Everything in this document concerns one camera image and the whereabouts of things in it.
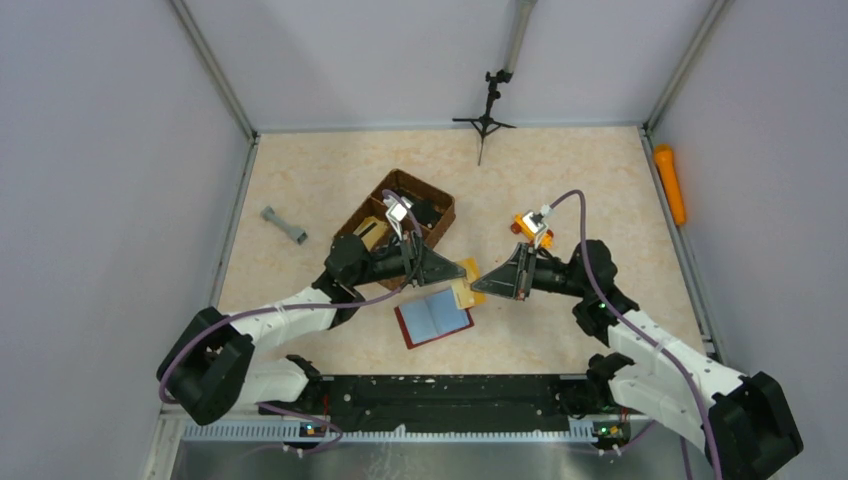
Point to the orange yellow toy car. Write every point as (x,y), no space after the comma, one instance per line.
(516,229)

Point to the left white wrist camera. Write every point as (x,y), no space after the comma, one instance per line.
(397,210)

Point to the gold credit card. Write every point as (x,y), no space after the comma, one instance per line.
(471,268)
(464,296)

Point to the red leather card holder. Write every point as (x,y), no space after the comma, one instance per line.
(431,318)

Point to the grey toy block bar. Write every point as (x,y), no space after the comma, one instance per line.
(295,233)

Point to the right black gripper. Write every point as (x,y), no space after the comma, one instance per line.
(525,273)

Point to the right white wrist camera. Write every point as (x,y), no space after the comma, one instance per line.
(534,227)

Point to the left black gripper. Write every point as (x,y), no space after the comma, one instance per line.
(411,260)

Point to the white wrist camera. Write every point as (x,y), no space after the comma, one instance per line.
(534,227)
(397,210)

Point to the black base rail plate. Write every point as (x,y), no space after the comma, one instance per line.
(497,403)

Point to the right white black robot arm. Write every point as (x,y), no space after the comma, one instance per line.
(742,423)

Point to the black camera tripod stand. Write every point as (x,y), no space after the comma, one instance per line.
(485,124)

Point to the brown woven divided basket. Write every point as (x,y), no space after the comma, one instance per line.
(399,179)

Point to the black cards pile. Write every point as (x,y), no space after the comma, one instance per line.
(423,209)

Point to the orange flashlight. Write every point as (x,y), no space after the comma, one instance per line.
(664,160)

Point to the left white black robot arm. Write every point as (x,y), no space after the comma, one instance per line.
(213,365)

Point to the gold cards pile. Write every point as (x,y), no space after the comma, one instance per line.
(370,231)

